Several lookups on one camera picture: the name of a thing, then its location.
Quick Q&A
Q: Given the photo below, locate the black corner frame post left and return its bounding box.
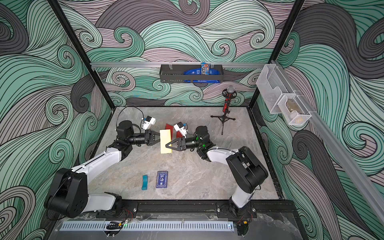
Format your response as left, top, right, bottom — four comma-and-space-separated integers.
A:
47, 0, 116, 110

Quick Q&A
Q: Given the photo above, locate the small clear plastic bin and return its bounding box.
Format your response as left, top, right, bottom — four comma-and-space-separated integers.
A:
278, 94, 311, 127

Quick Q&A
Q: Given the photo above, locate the white slotted cable duct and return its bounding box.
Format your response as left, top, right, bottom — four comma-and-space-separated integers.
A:
59, 221, 235, 232

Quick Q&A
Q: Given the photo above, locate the blue card box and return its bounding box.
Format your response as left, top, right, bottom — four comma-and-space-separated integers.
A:
156, 171, 168, 189

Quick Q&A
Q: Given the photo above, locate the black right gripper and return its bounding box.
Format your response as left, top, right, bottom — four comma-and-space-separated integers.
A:
169, 136, 205, 150

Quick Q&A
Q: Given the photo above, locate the black corner frame post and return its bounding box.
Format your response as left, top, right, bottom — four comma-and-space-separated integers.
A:
247, 0, 307, 109
47, 0, 116, 110

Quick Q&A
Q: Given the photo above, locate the blue snack packet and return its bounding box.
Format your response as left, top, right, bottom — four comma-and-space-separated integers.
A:
183, 63, 222, 83

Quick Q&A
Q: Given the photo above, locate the yellow square paper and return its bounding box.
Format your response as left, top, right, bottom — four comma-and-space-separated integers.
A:
160, 130, 172, 154

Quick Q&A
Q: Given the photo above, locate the black wall shelf basket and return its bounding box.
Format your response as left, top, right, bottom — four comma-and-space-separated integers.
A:
160, 64, 224, 84

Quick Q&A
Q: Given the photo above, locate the aluminium rail wall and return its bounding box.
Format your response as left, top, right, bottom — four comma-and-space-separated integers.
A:
90, 61, 267, 69
271, 60, 384, 224

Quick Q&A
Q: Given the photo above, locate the aluminium rail right wall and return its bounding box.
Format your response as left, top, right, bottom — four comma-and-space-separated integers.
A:
271, 60, 384, 224

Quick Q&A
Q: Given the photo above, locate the red square paper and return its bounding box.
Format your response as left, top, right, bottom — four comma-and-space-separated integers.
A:
165, 124, 174, 131
176, 131, 184, 138

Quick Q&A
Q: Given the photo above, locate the black front base frame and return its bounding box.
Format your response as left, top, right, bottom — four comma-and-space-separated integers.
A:
95, 200, 296, 219

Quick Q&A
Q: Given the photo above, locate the teal small block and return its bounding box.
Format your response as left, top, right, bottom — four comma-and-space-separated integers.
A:
142, 175, 148, 191

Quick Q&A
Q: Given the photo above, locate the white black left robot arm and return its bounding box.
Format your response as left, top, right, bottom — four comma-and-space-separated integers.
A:
44, 121, 160, 218

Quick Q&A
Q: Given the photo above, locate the black microphone tripod stand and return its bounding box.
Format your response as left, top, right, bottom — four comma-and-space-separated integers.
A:
211, 109, 236, 135

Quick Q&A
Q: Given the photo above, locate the aluminium rail back wall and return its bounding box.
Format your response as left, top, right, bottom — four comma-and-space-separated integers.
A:
90, 61, 267, 69

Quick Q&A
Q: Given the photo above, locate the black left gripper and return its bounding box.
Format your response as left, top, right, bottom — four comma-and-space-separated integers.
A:
127, 131, 166, 147

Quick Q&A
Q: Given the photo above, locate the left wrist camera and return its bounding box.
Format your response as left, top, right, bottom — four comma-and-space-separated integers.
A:
142, 116, 156, 130

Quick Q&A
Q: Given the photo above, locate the clear plastic wall bin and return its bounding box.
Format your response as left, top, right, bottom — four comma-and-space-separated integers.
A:
257, 64, 294, 114

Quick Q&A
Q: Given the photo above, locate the red black microphone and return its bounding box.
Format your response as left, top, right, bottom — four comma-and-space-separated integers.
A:
222, 86, 237, 114

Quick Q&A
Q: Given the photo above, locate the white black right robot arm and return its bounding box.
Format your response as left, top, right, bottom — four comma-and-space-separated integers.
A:
160, 126, 269, 209

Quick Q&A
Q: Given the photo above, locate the black corner frame post right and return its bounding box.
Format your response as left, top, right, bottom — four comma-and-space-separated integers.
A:
247, 0, 307, 109

